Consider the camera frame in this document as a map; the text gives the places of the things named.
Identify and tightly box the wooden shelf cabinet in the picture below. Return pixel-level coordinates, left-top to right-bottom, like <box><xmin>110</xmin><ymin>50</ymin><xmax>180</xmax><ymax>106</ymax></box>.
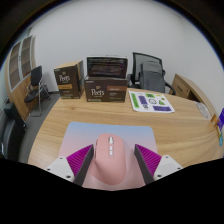
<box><xmin>4</xmin><ymin>34</ymin><xmax>39</xmax><ymax>121</ymax></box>

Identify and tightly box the orange cardboard box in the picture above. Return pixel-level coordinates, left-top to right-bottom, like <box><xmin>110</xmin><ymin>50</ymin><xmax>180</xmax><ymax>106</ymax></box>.
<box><xmin>210</xmin><ymin>113</ymin><xmax>220</xmax><ymax>128</ymax></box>

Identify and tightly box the purple card package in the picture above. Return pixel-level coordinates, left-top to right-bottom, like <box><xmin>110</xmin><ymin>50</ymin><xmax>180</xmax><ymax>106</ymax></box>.
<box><xmin>216</xmin><ymin>107</ymin><xmax>224</xmax><ymax>133</ymax></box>

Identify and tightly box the black visitor chair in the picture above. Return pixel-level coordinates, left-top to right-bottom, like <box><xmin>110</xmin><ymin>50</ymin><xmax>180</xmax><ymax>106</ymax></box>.
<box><xmin>23</xmin><ymin>65</ymin><xmax>51</xmax><ymax>118</ymax></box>

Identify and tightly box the grey backpack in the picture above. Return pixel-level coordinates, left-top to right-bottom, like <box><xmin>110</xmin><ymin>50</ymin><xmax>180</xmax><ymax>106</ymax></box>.
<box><xmin>139</xmin><ymin>60</ymin><xmax>167</xmax><ymax>94</ymax></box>

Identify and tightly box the white sticker sheet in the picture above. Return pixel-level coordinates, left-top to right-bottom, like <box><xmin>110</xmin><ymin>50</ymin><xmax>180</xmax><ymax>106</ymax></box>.
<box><xmin>128</xmin><ymin>89</ymin><xmax>176</xmax><ymax>114</ymax></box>

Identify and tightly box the black mesh office chair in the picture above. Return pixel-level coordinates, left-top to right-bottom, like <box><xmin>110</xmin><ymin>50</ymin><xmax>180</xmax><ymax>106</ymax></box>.
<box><xmin>126</xmin><ymin>51</ymin><xmax>177</xmax><ymax>96</ymax></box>

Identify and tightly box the pink computer mouse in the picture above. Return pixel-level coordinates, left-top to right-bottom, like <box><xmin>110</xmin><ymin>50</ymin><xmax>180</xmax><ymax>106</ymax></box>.
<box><xmin>87</xmin><ymin>133</ymin><xmax>128</xmax><ymax>186</ymax></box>

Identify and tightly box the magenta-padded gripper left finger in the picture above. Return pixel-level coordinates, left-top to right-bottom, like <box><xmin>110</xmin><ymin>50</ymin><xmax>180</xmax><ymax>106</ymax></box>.
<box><xmin>43</xmin><ymin>143</ymin><xmax>95</xmax><ymax>187</ymax></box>

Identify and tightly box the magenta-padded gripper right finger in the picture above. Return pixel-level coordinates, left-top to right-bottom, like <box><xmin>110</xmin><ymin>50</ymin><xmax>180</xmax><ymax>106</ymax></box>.
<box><xmin>133</xmin><ymin>143</ymin><xmax>184</xmax><ymax>185</ymax></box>

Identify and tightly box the pink-blue gradient mouse pad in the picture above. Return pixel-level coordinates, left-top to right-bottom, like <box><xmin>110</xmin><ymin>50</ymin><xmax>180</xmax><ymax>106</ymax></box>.
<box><xmin>58</xmin><ymin>121</ymin><xmax>159</xmax><ymax>192</ymax></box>

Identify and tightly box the black printed box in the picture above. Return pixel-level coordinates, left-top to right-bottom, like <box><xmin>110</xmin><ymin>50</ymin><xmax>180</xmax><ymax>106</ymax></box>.
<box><xmin>86</xmin><ymin>55</ymin><xmax>129</xmax><ymax>80</ymax></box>

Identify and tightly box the green-blue small box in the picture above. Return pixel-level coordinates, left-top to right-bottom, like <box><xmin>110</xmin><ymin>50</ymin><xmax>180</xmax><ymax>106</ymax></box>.
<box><xmin>218</xmin><ymin>131</ymin><xmax>224</xmax><ymax>148</ymax></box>

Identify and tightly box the tall brown cardboard box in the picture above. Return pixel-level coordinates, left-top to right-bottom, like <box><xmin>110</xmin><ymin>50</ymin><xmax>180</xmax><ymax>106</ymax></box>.
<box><xmin>53</xmin><ymin>59</ymin><xmax>86</xmax><ymax>100</ymax></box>

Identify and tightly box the wide brown cardboard box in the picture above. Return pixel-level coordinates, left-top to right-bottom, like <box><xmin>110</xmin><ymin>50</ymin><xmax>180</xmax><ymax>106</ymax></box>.
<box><xmin>83</xmin><ymin>75</ymin><xmax>129</xmax><ymax>103</ymax></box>

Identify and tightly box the wooden side desk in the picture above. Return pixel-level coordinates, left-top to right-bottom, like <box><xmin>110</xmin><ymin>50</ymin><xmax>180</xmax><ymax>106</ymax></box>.
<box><xmin>171</xmin><ymin>73</ymin><xmax>215</xmax><ymax>114</ymax></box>

